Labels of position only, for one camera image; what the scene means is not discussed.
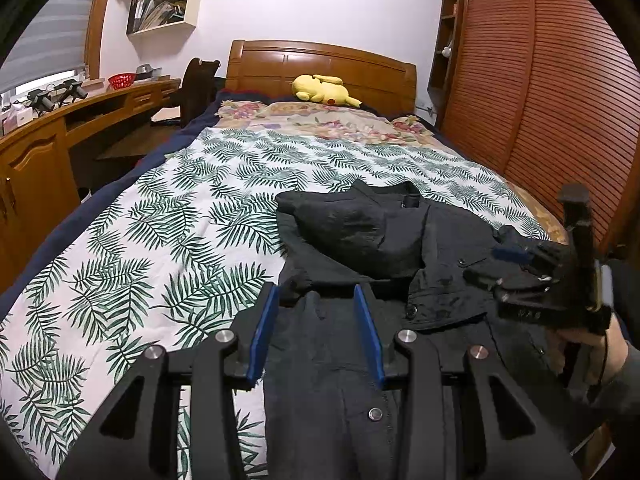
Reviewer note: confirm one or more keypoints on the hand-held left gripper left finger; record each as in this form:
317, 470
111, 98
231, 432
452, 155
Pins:
262, 330

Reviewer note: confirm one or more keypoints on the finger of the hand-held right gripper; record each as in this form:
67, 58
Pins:
515, 254
482, 279

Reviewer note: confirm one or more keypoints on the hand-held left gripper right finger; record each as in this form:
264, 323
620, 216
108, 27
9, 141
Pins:
367, 330

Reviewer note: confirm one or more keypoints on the black jacket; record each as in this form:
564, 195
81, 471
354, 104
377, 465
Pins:
350, 230

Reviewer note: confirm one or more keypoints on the person's right forearm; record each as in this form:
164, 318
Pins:
620, 400

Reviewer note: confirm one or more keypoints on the person's right hand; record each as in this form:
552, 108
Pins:
575, 355

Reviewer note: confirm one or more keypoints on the leaf print blanket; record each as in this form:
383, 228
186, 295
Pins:
175, 200

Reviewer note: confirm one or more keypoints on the wooden slatted wardrobe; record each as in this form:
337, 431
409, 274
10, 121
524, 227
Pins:
550, 85

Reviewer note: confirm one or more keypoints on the floral quilt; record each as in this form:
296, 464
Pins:
320, 122

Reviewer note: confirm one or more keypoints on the navy bed sheet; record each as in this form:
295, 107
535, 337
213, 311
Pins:
90, 195

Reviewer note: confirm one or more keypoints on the white waste bin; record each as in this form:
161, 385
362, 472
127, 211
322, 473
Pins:
85, 196

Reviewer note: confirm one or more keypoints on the yellow plush toy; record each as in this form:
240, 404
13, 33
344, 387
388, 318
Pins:
320, 89

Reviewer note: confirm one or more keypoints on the dark brown chair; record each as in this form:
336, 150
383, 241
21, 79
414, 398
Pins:
192, 92

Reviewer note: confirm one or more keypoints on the wooden headboard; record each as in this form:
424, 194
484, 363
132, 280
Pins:
310, 60

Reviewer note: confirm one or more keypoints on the grey pot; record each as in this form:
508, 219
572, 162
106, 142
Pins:
146, 71

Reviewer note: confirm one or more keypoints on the red basket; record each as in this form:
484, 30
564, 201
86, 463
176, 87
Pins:
121, 80

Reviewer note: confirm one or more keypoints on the wooden desk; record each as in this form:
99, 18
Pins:
35, 155

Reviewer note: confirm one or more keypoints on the black device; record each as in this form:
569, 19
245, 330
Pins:
74, 89
40, 97

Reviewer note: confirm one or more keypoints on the white box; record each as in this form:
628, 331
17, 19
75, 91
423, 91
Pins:
17, 119

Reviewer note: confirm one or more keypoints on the row of books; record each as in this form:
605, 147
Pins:
150, 10

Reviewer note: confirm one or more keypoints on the grey window blind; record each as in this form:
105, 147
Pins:
55, 35

